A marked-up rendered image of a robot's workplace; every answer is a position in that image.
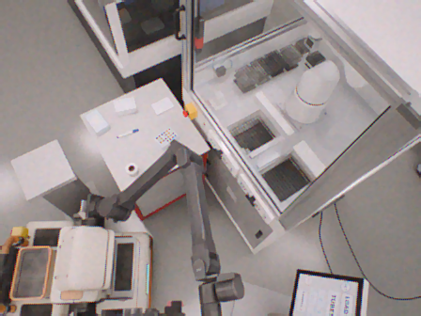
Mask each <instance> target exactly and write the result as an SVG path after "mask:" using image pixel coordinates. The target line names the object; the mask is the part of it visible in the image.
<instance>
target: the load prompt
mask: <svg viewBox="0 0 421 316"><path fill-rule="evenodd" d="M353 298H354V295H353V294H349V293H345V292H342V293H341V299H340V311H339V316H352V313H353Z"/></svg>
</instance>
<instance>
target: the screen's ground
mask: <svg viewBox="0 0 421 316"><path fill-rule="evenodd" d="M305 276H307V275H303V274H300V279H299V283H298V288H297V295H296V299H295V304H294V311H293V315H292V316H294V315H297V316H306V313H307V305H306V309H305V313H301V312H299V311H296V307H297V298H298V294H299V290H300V289H303V290H306V291H309V292H308V296H307V304H308V300H309V295H310V287H312V286H305V285H304V279H305ZM313 288H321V289H324V290H328V292H327V298H326V303H325V313H324V316H339V311H340V299H341V291H340V280H337V279H332V278H329V277H320V276H313ZM357 291H358V283H355V282H352V283H351V293H350V294H353V295H354V298H353V313H352V316H355V305H356V297H357Z"/></svg>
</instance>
